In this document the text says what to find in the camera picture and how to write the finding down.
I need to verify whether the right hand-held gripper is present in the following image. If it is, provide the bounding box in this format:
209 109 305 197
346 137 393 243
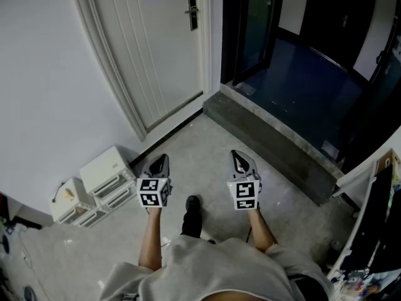
226 150 263 211

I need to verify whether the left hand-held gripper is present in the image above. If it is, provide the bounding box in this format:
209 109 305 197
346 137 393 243
136 154 172 210

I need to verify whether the person's right forearm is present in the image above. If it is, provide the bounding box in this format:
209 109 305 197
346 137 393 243
247 208 278 252

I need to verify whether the person's left forearm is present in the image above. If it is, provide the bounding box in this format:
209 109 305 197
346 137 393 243
137 207 164 271

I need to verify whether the white panelled door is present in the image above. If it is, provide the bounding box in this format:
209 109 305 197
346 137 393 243
89 0 204 130

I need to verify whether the dark hallway door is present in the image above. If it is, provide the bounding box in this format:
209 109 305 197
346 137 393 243
299 0 379 69

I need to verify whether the grey stone threshold step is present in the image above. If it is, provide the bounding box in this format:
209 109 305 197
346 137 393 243
202 90 346 207

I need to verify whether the white toaster oven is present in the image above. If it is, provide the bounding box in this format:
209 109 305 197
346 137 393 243
79 145 137 198
97 183 139 212
75 205 113 229

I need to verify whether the grey floor hinge plate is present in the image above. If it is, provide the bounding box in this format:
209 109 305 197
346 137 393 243
320 139 341 160
234 81 257 96

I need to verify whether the white box with orange picture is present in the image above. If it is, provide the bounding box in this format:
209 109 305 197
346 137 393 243
49 177 96 224

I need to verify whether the person's grey shirt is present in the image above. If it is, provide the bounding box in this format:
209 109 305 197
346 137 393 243
99 234 335 301

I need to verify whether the white shelf unit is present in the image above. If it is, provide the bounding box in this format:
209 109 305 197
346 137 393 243
325 148 401 301

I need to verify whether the black waist bag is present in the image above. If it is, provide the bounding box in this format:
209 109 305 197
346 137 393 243
288 273 329 301

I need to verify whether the brown cardboard box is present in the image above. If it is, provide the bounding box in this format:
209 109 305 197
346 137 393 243
375 150 401 176

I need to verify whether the black cable on box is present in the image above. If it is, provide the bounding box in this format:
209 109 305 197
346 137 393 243
51 182 66 204

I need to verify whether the white floor cable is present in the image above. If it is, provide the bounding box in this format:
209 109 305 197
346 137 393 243
17 229 53 296

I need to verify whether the door lock with lever handle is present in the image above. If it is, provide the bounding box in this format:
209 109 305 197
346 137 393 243
187 0 199 31

